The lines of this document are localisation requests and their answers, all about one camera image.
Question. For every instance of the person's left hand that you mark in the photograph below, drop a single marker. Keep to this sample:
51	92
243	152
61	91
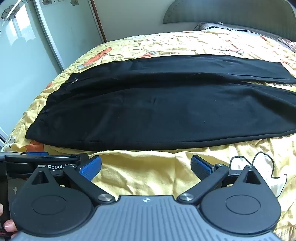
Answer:
9	226

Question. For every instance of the yellow floral bedspread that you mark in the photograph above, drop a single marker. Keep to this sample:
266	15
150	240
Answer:
143	176

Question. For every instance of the grey pillow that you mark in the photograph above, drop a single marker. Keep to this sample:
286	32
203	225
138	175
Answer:
233	27

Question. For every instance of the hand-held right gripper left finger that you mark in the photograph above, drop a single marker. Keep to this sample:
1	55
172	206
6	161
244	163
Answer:
90	168

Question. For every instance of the pink cloth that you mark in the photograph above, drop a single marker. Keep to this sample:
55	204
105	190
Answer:
289	44

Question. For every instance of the black pants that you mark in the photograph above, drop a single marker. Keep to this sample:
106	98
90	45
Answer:
150	111

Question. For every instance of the grey padded headboard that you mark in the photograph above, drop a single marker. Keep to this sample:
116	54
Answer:
231	11

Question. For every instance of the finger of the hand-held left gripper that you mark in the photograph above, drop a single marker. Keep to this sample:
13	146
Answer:
37	153

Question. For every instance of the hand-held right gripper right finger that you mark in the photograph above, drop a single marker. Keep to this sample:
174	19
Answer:
200	167

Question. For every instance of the pale glass wardrobe door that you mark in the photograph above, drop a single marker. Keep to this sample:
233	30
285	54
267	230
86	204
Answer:
71	25
20	69

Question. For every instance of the brown wooden wardrobe edge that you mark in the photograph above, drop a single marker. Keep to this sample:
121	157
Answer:
98	20

